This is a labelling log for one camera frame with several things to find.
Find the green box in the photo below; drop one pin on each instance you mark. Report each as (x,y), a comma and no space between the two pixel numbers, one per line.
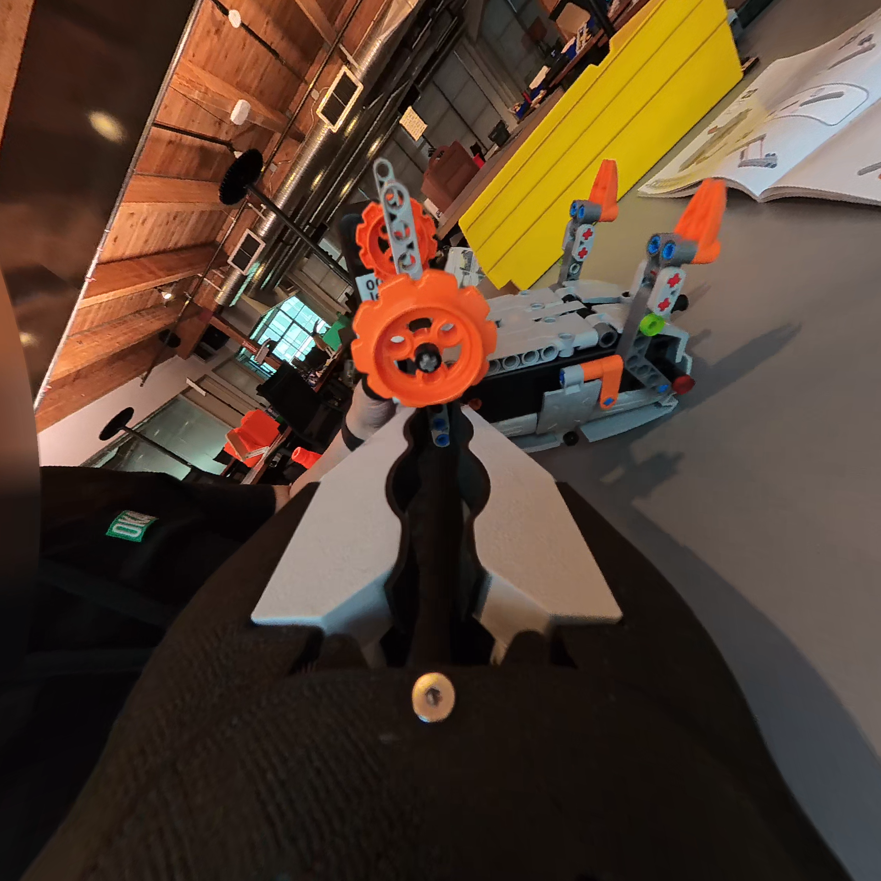
(336,332)

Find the silver ceiling duct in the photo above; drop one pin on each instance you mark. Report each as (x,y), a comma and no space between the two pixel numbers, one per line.
(330,117)

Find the black round stand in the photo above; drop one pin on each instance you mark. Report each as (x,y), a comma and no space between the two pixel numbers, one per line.
(117,421)

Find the person's left hand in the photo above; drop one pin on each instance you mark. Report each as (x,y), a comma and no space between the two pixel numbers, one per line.
(368,413)

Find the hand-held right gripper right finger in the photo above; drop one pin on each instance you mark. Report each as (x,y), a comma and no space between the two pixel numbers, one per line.
(544,550)

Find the black wristband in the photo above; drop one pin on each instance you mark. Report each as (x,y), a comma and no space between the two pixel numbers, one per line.
(352,437)

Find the yellow plastic bin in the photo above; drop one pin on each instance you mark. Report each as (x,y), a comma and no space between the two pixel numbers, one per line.
(606,137)

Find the grey orange building-block robot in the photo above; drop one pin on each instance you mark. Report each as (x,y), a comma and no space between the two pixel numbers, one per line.
(550,413)

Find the orange traffic cone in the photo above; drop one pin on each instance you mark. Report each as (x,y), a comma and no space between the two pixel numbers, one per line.
(306,458)

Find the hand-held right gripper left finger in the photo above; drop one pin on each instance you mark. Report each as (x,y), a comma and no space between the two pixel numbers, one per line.
(330,550)

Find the brown cardboard box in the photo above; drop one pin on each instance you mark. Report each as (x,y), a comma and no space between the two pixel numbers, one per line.
(451,172)

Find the black tripod stand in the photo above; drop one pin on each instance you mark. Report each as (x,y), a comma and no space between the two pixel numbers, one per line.
(241,177)

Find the white instruction booklet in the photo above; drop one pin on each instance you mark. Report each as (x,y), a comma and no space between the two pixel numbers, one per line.
(812,137)

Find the white printed card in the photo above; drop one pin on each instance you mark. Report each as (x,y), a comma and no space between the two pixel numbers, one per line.
(464,268)

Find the window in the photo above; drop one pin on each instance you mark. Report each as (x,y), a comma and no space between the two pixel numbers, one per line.
(289,330)

